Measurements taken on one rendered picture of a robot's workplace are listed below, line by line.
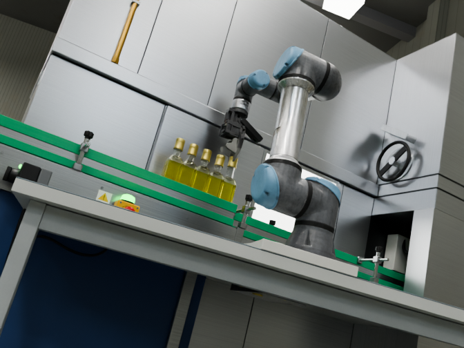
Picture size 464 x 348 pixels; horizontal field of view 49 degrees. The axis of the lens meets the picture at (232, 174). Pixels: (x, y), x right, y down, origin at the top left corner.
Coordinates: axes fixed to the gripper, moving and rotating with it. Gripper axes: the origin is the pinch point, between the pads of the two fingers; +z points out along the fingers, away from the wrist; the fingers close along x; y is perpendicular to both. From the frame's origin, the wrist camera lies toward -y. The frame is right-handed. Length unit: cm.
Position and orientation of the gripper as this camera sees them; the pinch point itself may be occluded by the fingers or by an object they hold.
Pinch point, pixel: (233, 159)
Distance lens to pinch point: 199.3
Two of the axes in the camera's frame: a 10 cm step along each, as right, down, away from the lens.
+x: 4.0, -1.9, -9.0
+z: -2.2, 9.3, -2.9
